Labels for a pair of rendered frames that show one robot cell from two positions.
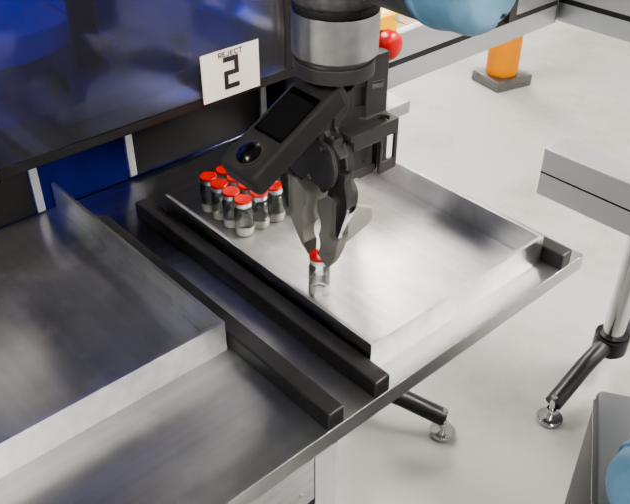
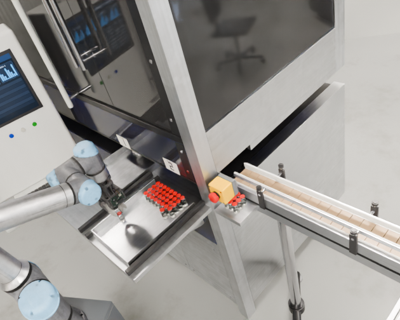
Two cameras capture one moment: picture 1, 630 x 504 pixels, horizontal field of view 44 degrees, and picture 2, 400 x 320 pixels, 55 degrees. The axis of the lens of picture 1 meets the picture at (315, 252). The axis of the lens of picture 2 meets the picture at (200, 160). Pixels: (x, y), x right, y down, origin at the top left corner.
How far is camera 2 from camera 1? 169 cm
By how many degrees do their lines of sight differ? 74
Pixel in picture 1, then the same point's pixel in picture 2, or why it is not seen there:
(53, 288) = (129, 176)
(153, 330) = not seen: hidden behind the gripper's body
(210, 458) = (77, 216)
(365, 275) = (127, 228)
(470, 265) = (130, 251)
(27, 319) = (119, 176)
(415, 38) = (284, 212)
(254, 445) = (79, 221)
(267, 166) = not seen: hidden behind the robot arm
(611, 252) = not seen: outside the picture
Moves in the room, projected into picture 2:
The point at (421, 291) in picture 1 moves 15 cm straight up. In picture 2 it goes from (120, 241) to (105, 215)
